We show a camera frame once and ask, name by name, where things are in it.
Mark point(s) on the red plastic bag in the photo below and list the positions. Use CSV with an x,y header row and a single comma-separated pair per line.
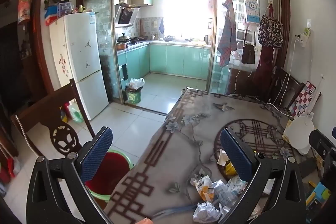
x,y
6,174

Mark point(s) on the green plastic jug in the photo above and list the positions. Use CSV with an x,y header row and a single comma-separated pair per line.
x,y
75,113

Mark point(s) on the orange white snack wrapper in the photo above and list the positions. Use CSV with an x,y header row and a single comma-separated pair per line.
x,y
203,184

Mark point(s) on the red blue white box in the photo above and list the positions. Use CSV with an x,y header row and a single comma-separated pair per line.
x,y
51,16

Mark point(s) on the checkered board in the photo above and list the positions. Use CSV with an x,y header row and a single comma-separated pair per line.
x,y
303,100

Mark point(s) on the dark square coaster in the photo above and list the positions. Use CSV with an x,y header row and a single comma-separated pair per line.
x,y
305,167

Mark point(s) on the large yellow cardboard carton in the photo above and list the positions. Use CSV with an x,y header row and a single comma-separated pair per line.
x,y
231,169

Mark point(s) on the slanted steel range hood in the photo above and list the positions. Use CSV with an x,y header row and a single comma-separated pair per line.
x,y
126,15

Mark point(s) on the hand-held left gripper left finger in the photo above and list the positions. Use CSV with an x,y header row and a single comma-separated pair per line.
x,y
97,154

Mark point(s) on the white paper scrap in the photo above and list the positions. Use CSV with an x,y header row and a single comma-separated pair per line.
x,y
221,158

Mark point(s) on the small green kitchen bin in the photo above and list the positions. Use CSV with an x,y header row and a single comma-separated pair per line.
x,y
134,96

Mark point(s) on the white blue hanging organiser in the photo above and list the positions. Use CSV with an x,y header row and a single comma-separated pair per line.
x,y
252,10

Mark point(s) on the colourful cardboard box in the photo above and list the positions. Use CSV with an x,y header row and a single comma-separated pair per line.
x,y
319,193

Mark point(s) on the blue hanging towel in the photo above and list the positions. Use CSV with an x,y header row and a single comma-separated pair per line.
x,y
161,26

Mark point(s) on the white plastic bag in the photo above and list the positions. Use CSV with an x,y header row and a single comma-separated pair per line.
x,y
137,83

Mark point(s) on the kitchen window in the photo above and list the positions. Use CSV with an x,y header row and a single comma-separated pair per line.
x,y
189,14

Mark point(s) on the carved dark wooden chair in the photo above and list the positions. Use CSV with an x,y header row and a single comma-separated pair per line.
x,y
44,111

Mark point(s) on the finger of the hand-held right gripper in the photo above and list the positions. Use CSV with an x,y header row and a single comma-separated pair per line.
x,y
319,139

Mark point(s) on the clear plastic drawer box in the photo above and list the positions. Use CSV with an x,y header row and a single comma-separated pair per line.
x,y
65,8

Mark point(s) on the orange cooking pot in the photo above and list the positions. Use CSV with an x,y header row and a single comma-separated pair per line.
x,y
121,46

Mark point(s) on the plaid hanging cloth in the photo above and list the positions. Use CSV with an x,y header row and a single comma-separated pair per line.
x,y
227,37

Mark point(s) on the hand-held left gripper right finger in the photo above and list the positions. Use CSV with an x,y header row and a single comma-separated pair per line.
x,y
236,155

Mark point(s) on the small black shoulder bag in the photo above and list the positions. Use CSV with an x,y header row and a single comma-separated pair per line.
x,y
248,53

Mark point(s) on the black white patterned tote bag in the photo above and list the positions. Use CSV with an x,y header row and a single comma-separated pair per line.
x,y
271,29

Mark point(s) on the black hanging towel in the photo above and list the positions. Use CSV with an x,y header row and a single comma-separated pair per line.
x,y
124,71

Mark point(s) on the teal lower kitchen cabinets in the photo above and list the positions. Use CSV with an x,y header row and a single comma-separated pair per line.
x,y
173,58

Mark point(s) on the green bin with red bag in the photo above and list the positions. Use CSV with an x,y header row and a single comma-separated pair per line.
x,y
113,169

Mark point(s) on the red hanging decoration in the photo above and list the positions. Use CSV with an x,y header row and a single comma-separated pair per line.
x,y
25,8

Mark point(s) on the dark lidded cooking pot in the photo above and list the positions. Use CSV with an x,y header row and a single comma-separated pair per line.
x,y
123,39

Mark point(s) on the dark red hanging garment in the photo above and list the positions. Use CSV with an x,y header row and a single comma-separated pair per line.
x,y
265,66

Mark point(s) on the white two-door refrigerator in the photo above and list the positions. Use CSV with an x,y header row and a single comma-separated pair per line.
x,y
84,69

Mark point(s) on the steel kettle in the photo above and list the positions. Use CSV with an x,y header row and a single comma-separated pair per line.
x,y
153,36

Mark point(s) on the clear plastic wrapper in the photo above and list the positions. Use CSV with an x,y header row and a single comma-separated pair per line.
x,y
223,191

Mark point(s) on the person's left hand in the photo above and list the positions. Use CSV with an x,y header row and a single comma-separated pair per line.
x,y
143,221

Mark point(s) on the yellow plastic container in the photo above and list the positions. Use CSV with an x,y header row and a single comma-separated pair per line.
x,y
63,117

